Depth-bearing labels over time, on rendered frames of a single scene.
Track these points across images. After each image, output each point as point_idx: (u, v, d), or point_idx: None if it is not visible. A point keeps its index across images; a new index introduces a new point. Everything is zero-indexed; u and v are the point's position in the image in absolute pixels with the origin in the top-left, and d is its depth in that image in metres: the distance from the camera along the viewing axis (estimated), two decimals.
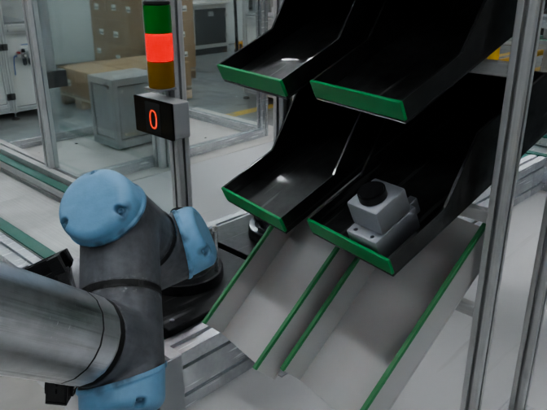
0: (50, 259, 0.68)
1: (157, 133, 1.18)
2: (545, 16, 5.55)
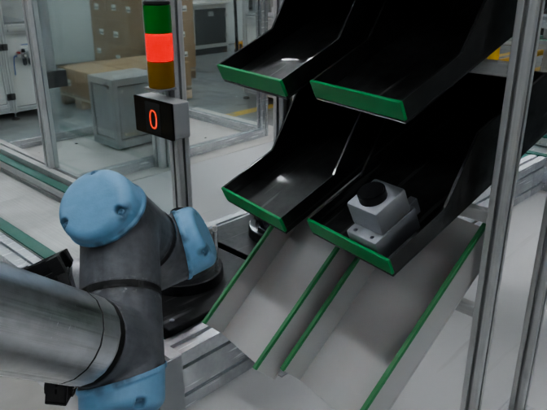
0: (50, 259, 0.68)
1: (157, 133, 1.18)
2: (545, 16, 5.55)
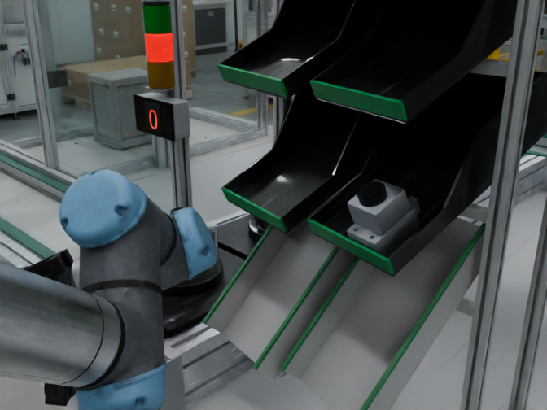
0: (50, 260, 0.68)
1: (157, 133, 1.18)
2: (545, 16, 5.55)
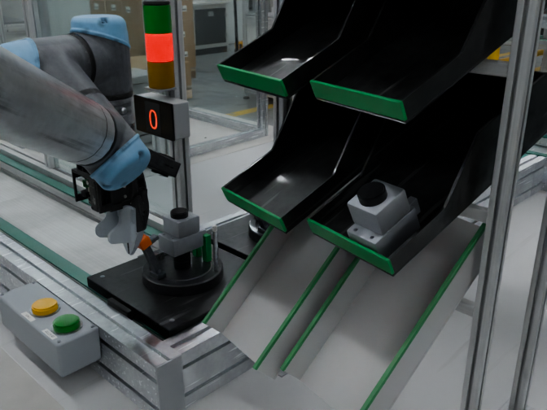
0: None
1: (157, 133, 1.18)
2: (545, 16, 5.55)
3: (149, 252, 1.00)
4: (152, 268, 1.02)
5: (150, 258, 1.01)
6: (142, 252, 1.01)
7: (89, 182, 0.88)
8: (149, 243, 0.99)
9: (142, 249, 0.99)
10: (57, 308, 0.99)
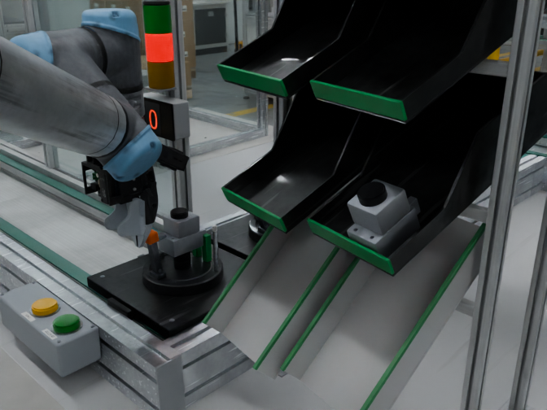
0: None
1: (157, 133, 1.18)
2: (545, 16, 5.55)
3: (154, 248, 1.01)
4: (154, 266, 1.02)
5: (155, 255, 1.01)
6: (147, 248, 1.01)
7: (99, 175, 0.89)
8: (156, 239, 1.00)
9: (148, 243, 0.99)
10: (57, 308, 0.99)
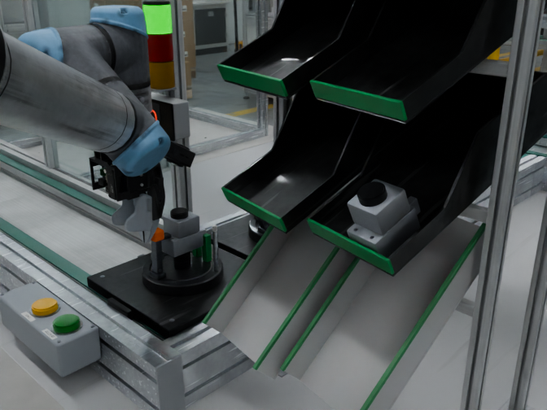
0: None
1: None
2: (545, 16, 5.55)
3: (158, 246, 1.01)
4: (155, 265, 1.02)
5: (157, 253, 1.01)
6: (151, 246, 1.02)
7: (107, 171, 0.90)
8: (161, 237, 1.01)
9: (153, 240, 1.00)
10: (57, 308, 0.99)
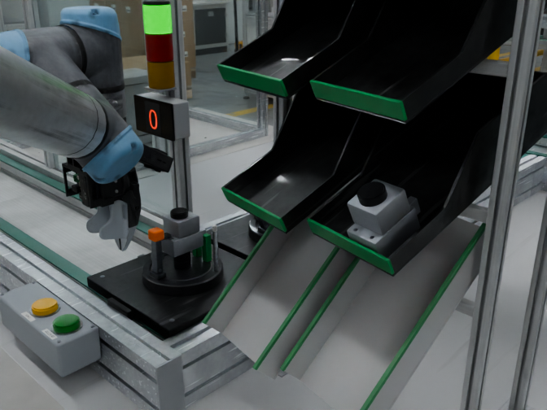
0: None
1: (157, 133, 1.18)
2: (545, 16, 5.55)
3: (158, 246, 1.01)
4: (155, 265, 1.02)
5: (157, 253, 1.01)
6: (151, 246, 1.02)
7: (80, 176, 0.87)
8: (162, 237, 1.01)
9: (153, 240, 1.00)
10: (57, 308, 0.99)
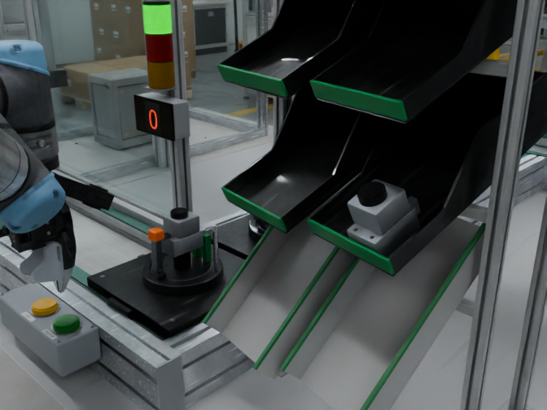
0: None
1: (157, 133, 1.18)
2: (545, 16, 5.55)
3: (158, 246, 1.01)
4: (155, 265, 1.02)
5: (157, 253, 1.01)
6: (151, 246, 1.02)
7: None
8: (162, 237, 1.01)
9: (153, 240, 1.00)
10: (57, 308, 0.99)
